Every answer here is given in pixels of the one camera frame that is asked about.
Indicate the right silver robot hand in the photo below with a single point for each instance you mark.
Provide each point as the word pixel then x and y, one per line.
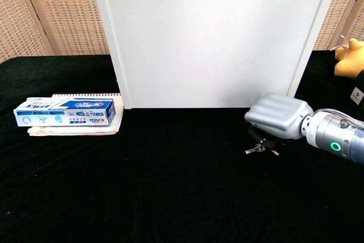
pixel 278 115

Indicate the silver key bunch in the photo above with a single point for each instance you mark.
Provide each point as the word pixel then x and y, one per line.
pixel 253 149

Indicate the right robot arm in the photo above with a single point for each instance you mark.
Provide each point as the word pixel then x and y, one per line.
pixel 332 132

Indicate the large white box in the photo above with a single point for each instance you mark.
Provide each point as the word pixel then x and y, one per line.
pixel 210 38

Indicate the yellow plush toy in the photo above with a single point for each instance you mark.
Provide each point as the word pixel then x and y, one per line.
pixel 351 58

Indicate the woven folding screen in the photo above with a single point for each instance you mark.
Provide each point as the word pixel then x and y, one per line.
pixel 332 12
pixel 65 12

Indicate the black tablecloth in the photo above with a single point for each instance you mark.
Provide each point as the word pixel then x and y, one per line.
pixel 142 183

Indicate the white spiral notebook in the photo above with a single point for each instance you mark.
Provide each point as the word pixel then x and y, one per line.
pixel 85 130

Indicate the blue white toothpaste box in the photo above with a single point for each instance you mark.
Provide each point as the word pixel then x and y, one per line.
pixel 71 113

